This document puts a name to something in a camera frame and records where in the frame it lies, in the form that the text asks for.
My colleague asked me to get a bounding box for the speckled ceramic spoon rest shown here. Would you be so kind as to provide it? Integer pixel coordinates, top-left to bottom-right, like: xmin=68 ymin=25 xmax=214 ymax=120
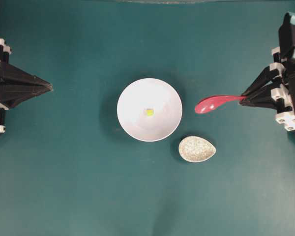
xmin=178 ymin=136 xmax=216 ymax=163

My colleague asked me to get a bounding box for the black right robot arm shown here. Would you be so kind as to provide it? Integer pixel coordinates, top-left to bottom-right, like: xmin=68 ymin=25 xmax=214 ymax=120
xmin=239 ymin=47 xmax=295 ymax=132

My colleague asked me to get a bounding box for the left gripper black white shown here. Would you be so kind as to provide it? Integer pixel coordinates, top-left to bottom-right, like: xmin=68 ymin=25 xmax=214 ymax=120
xmin=0 ymin=38 xmax=53 ymax=133

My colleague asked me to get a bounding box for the white round bowl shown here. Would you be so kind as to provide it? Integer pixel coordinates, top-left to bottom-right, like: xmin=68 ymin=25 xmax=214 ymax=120
xmin=117 ymin=78 xmax=183 ymax=142

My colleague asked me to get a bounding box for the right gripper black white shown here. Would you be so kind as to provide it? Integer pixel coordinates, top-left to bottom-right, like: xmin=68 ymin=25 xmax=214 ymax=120
xmin=239 ymin=47 xmax=295 ymax=131

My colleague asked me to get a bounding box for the right wrist camera black teal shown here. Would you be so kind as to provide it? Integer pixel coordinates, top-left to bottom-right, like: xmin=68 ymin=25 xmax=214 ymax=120
xmin=278 ymin=12 xmax=295 ymax=81

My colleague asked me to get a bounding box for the red plastic soup spoon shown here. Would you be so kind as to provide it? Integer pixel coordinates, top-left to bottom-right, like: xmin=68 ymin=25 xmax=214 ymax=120
xmin=194 ymin=95 xmax=246 ymax=114

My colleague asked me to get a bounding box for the yellow hexagonal prism block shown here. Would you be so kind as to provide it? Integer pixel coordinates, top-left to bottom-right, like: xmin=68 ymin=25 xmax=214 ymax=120
xmin=145 ymin=108 xmax=154 ymax=117

